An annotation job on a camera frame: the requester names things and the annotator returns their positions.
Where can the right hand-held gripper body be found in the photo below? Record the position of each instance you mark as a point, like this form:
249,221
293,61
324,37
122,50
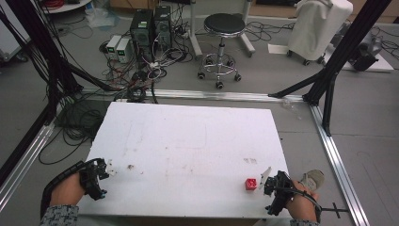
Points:
280,193

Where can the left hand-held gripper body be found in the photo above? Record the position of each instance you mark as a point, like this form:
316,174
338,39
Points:
92,180

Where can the red cube block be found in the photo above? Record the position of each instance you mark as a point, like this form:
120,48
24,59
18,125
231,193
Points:
251,184

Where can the person's right hand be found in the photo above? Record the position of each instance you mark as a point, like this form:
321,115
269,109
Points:
302,204

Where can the person's left hand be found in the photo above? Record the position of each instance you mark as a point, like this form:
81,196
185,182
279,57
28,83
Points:
66,190

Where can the person's beige shoe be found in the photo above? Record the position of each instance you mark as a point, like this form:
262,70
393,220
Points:
313,179

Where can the white bench power supply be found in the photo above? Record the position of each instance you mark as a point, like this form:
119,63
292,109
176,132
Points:
123,50
113,45

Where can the large black computer tower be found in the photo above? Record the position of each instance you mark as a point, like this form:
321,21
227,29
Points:
141,31

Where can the slim black computer tower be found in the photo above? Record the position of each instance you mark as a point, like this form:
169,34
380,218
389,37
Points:
163,26

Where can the clear plastic bag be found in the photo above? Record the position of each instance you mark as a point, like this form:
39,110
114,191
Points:
102,17

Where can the white covered cart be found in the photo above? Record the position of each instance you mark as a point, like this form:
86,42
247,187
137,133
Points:
316,28

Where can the black round stool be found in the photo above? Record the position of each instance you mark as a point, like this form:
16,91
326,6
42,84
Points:
224,23

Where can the grey machine on floor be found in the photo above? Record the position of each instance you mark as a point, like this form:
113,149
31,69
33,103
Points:
367,51

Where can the white flat floor board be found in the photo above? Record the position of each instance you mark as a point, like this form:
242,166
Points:
384,65

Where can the round white table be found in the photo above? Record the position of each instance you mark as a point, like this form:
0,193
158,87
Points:
67,6

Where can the aluminium side floor rail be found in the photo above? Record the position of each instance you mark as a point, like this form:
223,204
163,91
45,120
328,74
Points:
337,166
25,160

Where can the long aluminium floor rail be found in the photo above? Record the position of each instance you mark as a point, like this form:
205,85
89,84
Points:
219,94

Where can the black frame post with braces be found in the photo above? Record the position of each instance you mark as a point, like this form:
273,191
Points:
351,44

